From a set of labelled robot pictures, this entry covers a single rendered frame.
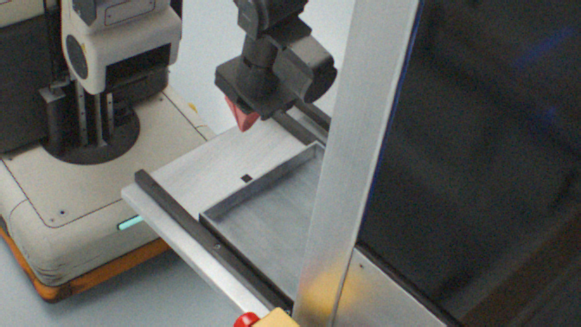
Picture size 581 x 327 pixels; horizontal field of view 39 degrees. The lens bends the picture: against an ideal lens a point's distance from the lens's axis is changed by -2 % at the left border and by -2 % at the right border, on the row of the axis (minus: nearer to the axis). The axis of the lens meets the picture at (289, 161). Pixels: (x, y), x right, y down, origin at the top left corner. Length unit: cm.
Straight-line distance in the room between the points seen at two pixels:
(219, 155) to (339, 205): 57
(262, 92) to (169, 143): 122
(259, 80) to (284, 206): 34
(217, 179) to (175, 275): 99
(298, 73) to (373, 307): 29
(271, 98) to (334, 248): 26
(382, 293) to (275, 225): 45
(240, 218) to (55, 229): 86
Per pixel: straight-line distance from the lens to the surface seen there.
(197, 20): 320
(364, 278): 93
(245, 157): 143
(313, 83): 100
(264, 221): 134
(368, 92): 78
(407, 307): 90
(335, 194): 88
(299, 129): 147
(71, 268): 216
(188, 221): 131
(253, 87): 109
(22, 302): 234
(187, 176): 140
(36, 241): 211
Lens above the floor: 191
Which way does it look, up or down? 45 degrees down
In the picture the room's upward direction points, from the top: 9 degrees clockwise
